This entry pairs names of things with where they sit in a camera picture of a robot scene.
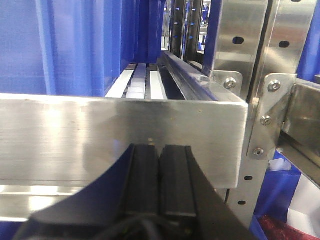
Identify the large blue plastic bin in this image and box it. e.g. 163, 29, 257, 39
0, 0, 165, 97

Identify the steel shelf upright post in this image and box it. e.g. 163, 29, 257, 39
202, 0, 317, 227

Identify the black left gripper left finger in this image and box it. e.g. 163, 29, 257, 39
15, 144, 160, 240

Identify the dark red cloth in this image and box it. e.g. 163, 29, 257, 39
258, 215, 320, 240

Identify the steel corner bracket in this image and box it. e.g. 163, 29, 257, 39
247, 73, 297, 161

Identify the stainless steel shelf front rail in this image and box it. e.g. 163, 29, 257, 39
0, 94, 248, 222

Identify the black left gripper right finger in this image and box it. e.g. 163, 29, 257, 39
159, 145, 255, 240

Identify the blue bin lower right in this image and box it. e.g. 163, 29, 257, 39
249, 149, 320, 240

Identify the white roller track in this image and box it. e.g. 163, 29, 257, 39
105, 63, 168, 100

